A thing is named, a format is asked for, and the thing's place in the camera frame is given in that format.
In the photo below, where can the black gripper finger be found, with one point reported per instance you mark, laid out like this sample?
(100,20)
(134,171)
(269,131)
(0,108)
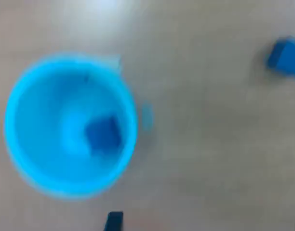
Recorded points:
(113,221)

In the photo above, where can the blue cube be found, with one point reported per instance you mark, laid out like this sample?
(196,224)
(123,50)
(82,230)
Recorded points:
(286,59)
(103,136)

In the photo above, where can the blue plastic bin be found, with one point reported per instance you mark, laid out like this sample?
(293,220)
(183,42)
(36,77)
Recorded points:
(41,120)

